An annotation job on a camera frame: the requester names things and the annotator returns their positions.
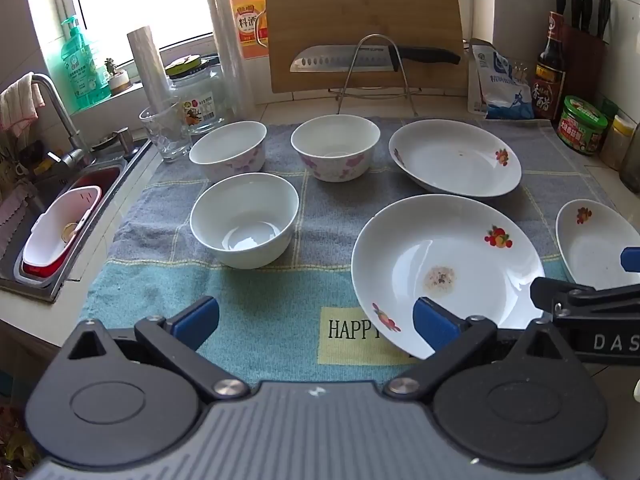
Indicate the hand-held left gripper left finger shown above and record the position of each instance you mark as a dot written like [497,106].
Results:
[195,319]

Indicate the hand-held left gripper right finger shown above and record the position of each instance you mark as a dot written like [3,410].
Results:
[435,325]

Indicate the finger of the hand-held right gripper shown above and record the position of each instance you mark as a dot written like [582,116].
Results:
[631,259]
[545,292]

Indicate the small white fruit-print plate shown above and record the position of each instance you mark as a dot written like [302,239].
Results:
[590,245]

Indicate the stained white fruit-print plate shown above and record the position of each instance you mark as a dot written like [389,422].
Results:
[430,245]

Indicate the plain white bowl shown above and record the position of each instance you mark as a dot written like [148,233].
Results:
[245,210]

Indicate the white floral bowl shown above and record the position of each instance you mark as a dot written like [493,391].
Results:
[335,132]
[225,142]

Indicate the yellow-lidded spice jar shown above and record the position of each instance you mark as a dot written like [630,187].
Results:
[617,145]

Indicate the green-lidded sauce jar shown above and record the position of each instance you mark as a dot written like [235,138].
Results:
[582,130]

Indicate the steel sink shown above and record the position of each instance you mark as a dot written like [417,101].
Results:
[45,292]

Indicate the green-lidded spice jar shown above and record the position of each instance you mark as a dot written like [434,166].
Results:
[609,107]

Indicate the grey blue checked towel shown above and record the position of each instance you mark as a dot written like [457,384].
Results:
[310,200]

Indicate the red basin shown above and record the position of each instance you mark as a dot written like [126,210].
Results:
[100,177]

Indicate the white colander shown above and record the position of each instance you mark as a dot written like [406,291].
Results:
[45,230]

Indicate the clear glass cup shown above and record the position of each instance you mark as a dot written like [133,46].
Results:
[165,135]

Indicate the dark vinegar bottle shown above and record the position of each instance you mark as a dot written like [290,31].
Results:
[547,85]

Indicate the brown knife block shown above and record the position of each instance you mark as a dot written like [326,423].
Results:
[582,65]

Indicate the white blue salt bag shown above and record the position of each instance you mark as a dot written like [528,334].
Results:
[502,95]

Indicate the glass jar with green lid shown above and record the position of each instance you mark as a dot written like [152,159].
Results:
[200,105]

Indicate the small potted plant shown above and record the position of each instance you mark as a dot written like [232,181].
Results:
[119,80]

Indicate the metal faucet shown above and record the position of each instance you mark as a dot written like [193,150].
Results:
[55,105]

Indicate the thin plastic wrap roll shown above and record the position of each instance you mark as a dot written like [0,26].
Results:
[147,65]

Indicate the thick plastic wrap roll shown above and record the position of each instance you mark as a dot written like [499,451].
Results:
[227,50]

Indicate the green dish soap bottle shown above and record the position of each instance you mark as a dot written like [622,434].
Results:
[82,70]

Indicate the pink cloth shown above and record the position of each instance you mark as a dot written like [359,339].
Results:
[17,105]

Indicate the orange cooking wine jug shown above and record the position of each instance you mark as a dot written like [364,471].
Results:
[247,25]

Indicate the bamboo cutting board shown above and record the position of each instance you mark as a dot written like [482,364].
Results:
[350,5]

